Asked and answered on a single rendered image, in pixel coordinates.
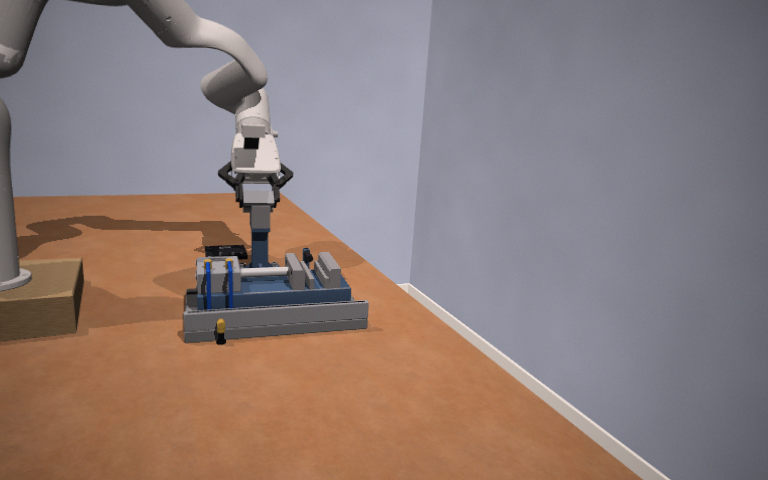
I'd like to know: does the grey flat bar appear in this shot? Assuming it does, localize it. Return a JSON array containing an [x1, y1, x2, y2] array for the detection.
[[314, 260, 329, 289], [300, 261, 314, 289]]

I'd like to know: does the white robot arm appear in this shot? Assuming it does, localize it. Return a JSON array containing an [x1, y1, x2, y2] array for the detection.
[[0, 0, 278, 291]]

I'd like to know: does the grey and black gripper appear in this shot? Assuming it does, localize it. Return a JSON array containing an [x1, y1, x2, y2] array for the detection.
[[218, 131, 293, 208]]

